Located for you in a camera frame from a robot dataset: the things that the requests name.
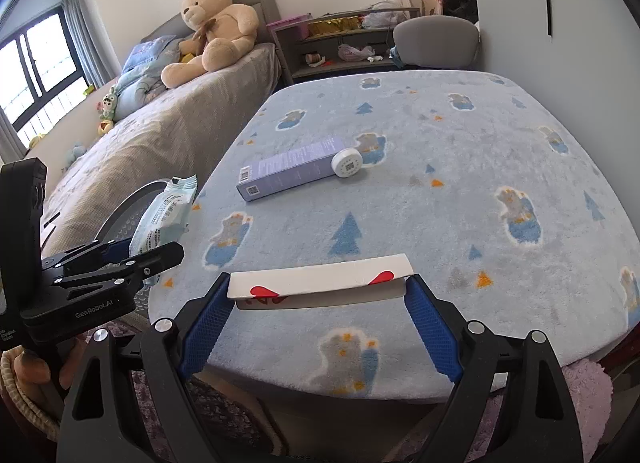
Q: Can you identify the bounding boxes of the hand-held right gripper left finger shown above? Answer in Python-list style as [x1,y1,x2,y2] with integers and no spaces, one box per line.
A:
[56,272,236,463]

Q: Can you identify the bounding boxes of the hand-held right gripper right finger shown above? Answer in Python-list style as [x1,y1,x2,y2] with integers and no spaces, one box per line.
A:
[404,274,584,463]

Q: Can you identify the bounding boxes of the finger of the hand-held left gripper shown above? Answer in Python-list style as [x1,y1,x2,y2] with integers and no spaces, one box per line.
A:
[41,238,134,275]
[50,241,185,290]

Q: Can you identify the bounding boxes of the grey round bin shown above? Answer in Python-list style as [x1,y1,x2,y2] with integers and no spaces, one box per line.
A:
[94,180,170,305]

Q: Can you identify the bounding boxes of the wet wipes packet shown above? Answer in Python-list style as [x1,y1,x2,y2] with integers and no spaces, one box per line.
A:
[129,176,199,258]

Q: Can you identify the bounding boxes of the white printed carton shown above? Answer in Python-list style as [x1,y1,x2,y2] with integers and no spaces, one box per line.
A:
[226,252,416,312]

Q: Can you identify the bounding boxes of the person's left hand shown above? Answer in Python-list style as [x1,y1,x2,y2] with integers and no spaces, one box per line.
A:
[14,335,89,392]

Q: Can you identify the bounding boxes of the purple patterned rug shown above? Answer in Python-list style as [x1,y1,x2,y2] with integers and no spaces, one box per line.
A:
[115,363,262,450]

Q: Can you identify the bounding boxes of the small blue plush toy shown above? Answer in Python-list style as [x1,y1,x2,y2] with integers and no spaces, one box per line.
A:
[63,143,87,172]

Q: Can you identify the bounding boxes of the printed blue blanket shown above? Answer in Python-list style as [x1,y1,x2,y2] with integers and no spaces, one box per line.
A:
[147,70,640,402]

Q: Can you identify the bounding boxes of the grey bed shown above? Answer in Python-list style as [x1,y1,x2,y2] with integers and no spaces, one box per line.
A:
[41,0,294,265]

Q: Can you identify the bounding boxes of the small green plush doll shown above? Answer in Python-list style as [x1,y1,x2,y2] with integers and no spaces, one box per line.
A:
[97,88,119,137]

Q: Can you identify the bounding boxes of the grey curtain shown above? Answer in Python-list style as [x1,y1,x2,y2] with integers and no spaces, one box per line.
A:
[62,0,124,87]
[0,107,29,160]

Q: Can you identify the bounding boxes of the purple box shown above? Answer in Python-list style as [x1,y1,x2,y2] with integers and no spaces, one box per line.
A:
[236,136,359,203]

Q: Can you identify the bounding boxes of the pink fluffy rug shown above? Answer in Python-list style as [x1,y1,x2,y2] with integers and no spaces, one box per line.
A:
[560,360,614,445]

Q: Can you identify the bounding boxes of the white round container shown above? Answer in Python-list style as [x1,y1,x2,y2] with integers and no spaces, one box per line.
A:
[331,148,365,179]

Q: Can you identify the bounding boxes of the black framed window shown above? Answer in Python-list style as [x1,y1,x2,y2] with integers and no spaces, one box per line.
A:
[0,10,87,137]

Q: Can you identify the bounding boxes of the light blue printed pillow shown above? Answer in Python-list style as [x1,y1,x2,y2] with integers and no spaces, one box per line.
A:
[122,34,184,74]

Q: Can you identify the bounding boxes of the large brown teddy bear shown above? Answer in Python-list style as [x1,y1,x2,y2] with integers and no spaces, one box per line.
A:
[160,0,261,89]

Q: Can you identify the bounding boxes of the grey shelf unit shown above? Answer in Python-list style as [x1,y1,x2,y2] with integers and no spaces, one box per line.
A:
[270,6,424,87]

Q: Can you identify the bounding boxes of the pink storage box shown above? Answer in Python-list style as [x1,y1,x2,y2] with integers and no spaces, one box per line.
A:
[266,14,314,42]

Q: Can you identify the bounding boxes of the pink plastic bag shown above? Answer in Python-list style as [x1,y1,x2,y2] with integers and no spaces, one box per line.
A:
[338,43,375,62]

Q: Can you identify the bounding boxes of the grey chair back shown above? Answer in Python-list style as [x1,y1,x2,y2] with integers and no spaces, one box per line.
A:
[392,16,481,70]

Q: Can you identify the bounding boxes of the gold packets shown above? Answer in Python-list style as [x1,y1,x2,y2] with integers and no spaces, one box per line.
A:
[307,16,364,37]

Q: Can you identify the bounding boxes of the white plastic bag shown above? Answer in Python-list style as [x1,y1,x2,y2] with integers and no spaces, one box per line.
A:
[361,2,409,27]

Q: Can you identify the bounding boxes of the pink gift box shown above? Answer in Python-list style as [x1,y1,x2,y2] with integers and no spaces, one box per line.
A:
[400,0,445,17]

